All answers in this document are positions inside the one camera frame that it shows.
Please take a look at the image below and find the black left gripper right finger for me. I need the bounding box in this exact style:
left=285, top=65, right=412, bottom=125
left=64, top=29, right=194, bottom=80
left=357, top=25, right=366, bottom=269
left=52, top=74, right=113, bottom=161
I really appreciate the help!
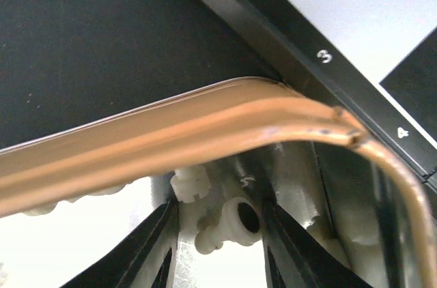
left=262, top=200, right=369, bottom=287

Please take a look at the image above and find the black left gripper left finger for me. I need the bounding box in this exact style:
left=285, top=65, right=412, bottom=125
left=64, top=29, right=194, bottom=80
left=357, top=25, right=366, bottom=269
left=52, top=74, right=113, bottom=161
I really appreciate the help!
left=63, top=200, right=179, bottom=287

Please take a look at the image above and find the black and white chessboard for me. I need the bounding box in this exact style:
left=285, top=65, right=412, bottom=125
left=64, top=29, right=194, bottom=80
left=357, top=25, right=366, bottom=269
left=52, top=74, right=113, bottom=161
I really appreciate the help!
left=202, top=0, right=436, bottom=181

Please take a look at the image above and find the tan sweet bear tin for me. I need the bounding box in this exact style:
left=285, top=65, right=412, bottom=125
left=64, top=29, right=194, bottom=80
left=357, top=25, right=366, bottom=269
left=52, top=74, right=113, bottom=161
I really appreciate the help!
left=1, top=78, right=436, bottom=287

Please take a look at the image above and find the white chess piece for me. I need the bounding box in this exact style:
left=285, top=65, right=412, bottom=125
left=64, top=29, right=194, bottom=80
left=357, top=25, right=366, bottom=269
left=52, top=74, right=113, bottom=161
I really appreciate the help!
left=195, top=197, right=262, bottom=255

